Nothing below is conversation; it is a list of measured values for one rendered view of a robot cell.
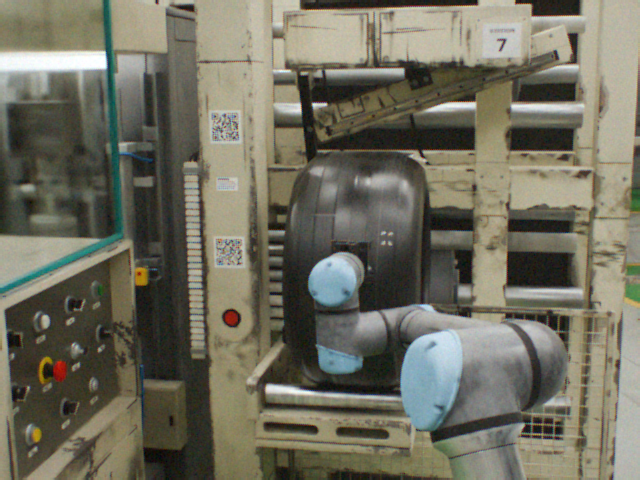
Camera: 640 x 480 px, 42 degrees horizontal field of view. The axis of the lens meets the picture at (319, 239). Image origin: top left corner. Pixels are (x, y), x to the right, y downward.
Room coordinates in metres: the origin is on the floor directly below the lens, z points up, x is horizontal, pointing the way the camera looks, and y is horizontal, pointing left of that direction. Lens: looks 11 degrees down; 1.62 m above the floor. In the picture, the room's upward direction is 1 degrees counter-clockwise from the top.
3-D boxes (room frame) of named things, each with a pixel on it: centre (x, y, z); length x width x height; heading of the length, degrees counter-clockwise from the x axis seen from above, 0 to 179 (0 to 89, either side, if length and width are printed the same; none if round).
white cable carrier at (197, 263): (1.98, 0.29, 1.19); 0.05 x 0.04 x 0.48; 169
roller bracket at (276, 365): (1.99, 0.12, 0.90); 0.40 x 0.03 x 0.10; 169
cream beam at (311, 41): (2.23, -0.23, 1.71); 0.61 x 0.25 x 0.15; 79
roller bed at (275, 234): (2.38, 0.09, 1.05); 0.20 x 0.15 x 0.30; 79
